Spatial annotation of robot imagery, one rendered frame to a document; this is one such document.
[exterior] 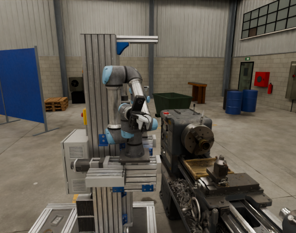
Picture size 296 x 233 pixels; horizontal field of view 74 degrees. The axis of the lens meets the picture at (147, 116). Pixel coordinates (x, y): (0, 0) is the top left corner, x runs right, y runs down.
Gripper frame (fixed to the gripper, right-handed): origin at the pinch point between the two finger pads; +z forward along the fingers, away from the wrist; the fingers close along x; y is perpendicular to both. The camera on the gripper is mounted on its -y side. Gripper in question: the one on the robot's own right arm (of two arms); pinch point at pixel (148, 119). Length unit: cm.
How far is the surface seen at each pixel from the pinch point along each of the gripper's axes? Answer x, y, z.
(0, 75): 208, 32, -685
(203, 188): -61, 54, -23
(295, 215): -66, 35, 31
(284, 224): -63, 41, 29
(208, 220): -62, 74, -15
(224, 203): -68, 58, -10
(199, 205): -62, 69, -25
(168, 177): -85, 94, -105
